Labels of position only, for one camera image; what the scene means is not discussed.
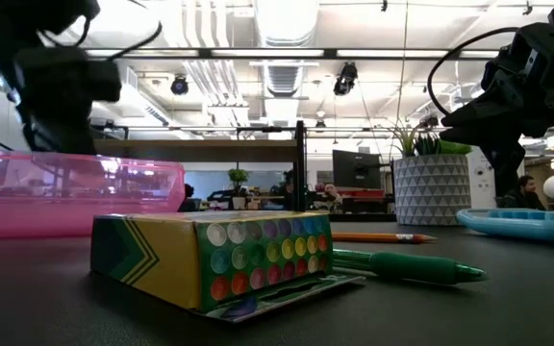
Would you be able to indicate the light blue plastic tray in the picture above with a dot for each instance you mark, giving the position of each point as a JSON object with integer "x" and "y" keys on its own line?
{"x": 522, "y": 228}

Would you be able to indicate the black computer monitor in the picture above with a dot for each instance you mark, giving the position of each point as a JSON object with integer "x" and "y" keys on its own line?
{"x": 356, "y": 168}

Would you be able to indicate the green ballpoint pen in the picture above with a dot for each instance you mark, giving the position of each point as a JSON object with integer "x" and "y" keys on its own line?
{"x": 416, "y": 266}

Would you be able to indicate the yellow green crayon box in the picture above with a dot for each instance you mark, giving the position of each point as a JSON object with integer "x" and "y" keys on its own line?
{"x": 161, "y": 259}

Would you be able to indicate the black ceiling camera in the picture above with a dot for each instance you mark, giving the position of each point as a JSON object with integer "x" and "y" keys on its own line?
{"x": 345, "y": 79}
{"x": 179, "y": 86}

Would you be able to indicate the pink transparent pencil case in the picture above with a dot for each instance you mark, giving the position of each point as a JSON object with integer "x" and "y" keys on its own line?
{"x": 65, "y": 216}

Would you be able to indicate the wooden shelf board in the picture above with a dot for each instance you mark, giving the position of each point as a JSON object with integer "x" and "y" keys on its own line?
{"x": 200, "y": 150}

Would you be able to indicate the small potted green plant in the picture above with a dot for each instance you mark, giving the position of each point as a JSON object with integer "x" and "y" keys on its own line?
{"x": 238, "y": 177}

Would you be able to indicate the light green leafy plant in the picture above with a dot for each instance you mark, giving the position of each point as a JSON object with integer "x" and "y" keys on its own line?
{"x": 455, "y": 146}

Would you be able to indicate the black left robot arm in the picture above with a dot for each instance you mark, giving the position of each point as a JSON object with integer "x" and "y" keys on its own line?
{"x": 27, "y": 14}

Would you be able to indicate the black frame post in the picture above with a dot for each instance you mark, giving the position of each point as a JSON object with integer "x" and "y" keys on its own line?
{"x": 301, "y": 163}

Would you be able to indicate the spiky green succulent plant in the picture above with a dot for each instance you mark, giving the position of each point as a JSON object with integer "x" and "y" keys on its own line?
{"x": 426, "y": 144}

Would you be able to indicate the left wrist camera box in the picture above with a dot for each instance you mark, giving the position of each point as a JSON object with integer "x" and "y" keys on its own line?
{"x": 105, "y": 81}

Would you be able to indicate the triangle-patterned grey planter pot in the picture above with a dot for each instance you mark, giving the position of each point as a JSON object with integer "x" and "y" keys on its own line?
{"x": 431, "y": 192}

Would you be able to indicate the red storage bin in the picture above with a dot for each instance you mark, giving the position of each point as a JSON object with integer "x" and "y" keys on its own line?
{"x": 363, "y": 193}

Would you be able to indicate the person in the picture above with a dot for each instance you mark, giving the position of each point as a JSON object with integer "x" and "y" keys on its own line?
{"x": 524, "y": 192}
{"x": 188, "y": 192}
{"x": 331, "y": 192}
{"x": 287, "y": 187}

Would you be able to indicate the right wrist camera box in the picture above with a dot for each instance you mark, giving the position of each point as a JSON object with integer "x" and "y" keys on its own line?
{"x": 546, "y": 45}

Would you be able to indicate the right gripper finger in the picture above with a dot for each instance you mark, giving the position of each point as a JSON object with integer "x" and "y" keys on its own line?
{"x": 498, "y": 139}
{"x": 484, "y": 114}

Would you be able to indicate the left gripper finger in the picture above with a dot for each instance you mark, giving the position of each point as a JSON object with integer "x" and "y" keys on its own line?
{"x": 60, "y": 134}

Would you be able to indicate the orange wooden pencil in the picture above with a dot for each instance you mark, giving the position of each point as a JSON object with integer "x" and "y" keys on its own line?
{"x": 378, "y": 237}

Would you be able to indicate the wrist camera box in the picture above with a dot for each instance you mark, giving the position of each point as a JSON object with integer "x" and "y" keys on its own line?
{"x": 105, "y": 81}
{"x": 546, "y": 45}

